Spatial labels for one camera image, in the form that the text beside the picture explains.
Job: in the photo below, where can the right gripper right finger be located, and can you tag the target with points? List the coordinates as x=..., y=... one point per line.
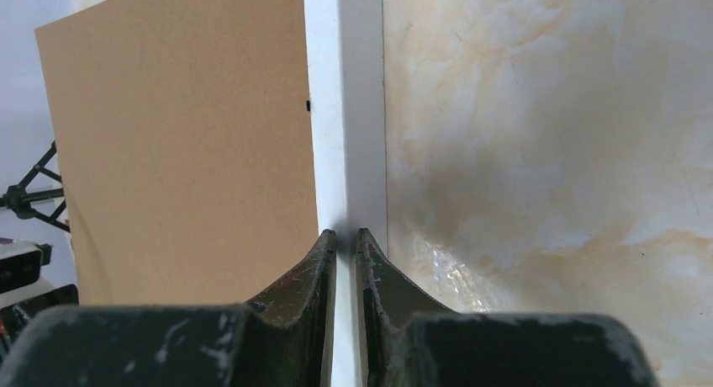
x=414, y=340

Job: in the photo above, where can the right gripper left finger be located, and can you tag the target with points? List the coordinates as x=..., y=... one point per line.
x=280, y=337

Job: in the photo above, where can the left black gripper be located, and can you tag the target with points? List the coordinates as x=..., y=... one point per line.
x=15, y=317

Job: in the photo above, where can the brown backing board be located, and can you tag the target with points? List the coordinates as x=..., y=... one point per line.
x=185, y=146

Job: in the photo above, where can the white picture frame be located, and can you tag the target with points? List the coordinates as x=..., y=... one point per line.
x=344, y=48

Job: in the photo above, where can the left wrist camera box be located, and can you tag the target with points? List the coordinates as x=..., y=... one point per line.
x=21, y=266

